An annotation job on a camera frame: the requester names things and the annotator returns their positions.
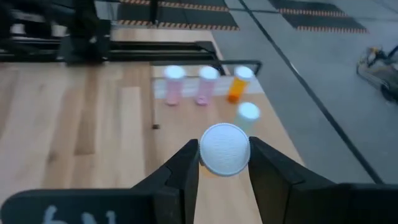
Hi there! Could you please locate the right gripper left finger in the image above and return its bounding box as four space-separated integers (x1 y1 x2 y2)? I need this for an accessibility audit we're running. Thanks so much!
132 139 200 224

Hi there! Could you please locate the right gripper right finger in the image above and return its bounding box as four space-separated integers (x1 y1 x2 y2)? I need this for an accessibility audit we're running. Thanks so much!
248 136 343 224

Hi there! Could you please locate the teal pill bottle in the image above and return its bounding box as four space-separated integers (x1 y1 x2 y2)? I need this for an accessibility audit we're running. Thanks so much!
233 101 261 133

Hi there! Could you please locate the pink pill bottle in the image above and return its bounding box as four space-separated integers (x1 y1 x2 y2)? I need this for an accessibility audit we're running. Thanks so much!
195 65 220 106
164 65 187 106

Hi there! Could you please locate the small orange pill bottle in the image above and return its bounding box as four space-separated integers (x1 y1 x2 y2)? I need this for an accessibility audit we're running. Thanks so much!
227 65 255 104

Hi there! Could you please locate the wooden shelf with black legs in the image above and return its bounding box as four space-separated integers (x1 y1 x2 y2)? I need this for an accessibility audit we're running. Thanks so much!
150 59 307 224

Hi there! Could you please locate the hazard-striped black floor mat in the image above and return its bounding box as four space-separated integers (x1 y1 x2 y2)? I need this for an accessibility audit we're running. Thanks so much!
117 0 241 32
269 0 369 34

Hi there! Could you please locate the black aluminium frame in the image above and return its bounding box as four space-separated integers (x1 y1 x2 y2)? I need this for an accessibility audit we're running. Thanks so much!
0 9 220 65

